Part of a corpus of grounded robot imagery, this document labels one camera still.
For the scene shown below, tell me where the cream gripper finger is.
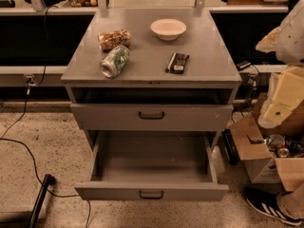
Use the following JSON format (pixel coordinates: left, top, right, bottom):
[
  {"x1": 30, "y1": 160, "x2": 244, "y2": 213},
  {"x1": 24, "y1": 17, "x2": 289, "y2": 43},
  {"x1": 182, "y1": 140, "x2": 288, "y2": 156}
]
[{"x1": 257, "y1": 66, "x2": 304, "y2": 128}]

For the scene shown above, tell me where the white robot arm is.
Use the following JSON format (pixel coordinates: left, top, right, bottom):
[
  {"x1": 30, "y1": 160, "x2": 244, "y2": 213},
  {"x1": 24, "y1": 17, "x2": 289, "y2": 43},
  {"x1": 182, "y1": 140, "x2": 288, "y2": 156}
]
[{"x1": 256, "y1": 0, "x2": 304, "y2": 128}]

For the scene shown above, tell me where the grey drawer cabinet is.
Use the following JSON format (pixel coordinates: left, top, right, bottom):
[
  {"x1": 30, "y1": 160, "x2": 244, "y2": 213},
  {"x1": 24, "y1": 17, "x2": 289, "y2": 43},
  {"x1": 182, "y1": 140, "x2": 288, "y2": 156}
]
[{"x1": 62, "y1": 9, "x2": 241, "y2": 143}]

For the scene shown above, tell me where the open grey lower drawer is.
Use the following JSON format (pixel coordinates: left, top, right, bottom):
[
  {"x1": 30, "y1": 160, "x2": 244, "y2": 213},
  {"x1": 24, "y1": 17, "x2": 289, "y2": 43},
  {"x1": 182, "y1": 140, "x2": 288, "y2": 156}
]
[{"x1": 75, "y1": 131, "x2": 229, "y2": 201}]

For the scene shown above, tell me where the closed grey upper drawer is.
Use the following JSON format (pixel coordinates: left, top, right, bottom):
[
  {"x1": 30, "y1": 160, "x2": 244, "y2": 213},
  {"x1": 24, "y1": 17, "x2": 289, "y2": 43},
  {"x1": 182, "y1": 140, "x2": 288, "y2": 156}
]
[{"x1": 71, "y1": 104, "x2": 233, "y2": 131}]

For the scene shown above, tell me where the small black device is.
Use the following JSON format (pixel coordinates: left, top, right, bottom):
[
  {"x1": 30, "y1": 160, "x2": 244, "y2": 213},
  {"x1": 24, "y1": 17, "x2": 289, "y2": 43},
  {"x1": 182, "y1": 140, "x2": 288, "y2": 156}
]
[{"x1": 236, "y1": 61, "x2": 251, "y2": 71}]

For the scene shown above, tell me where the can in cardboard box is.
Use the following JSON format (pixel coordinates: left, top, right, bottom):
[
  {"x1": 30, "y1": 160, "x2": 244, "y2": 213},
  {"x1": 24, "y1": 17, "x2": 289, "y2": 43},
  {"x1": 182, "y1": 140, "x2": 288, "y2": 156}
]
[{"x1": 276, "y1": 144, "x2": 290, "y2": 158}]

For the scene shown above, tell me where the cardboard box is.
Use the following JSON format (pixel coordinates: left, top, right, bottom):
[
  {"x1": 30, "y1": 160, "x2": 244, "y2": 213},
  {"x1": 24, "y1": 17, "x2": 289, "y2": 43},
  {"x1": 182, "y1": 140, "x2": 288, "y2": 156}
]
[{"x1": 229, "y1": 93, "x2": 304, "y2": 192}]

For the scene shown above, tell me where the black white sneaker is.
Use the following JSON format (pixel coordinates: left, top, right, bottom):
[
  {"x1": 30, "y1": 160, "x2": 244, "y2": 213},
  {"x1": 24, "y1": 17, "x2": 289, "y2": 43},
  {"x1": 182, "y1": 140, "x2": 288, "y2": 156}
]
[{"x1": 244, "y1": 187, "x2": 303, "y2": 226}]

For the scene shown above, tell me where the white bowl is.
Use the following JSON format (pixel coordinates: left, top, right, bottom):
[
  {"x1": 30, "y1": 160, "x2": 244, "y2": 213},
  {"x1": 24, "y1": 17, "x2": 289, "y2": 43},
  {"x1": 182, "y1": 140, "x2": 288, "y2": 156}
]
[{"x1": 150, "y1": 19, "x2": 187, "y2": 41}]

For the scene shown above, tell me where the green soda can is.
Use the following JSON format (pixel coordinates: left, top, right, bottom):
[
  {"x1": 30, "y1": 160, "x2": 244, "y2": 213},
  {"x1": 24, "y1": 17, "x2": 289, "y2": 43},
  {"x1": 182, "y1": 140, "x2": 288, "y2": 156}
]
[{"x1": 100, "y1": 46, "x2": 130, "y2": 78}]

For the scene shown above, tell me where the brown snack bag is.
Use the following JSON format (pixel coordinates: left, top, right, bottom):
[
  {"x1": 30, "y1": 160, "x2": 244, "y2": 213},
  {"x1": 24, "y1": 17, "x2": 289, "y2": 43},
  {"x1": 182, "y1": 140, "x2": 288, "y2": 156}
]
[{"x1": 98, "y1": 28, "x2": 131, "y2": 51}]

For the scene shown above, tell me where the black metal floor bar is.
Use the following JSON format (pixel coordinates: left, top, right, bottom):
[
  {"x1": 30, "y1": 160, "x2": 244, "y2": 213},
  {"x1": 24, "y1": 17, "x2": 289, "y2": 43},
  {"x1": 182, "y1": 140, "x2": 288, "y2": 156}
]
[{"x1": 27, "y1": 174, "x2": 55, "y2": 228}]

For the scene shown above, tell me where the black floor cable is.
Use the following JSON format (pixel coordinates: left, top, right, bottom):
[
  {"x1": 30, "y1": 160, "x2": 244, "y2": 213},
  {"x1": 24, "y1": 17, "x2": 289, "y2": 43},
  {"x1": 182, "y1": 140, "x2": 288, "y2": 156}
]
[{"x1": 0, "y1": 5, "x2": 92, "y2": 228}]

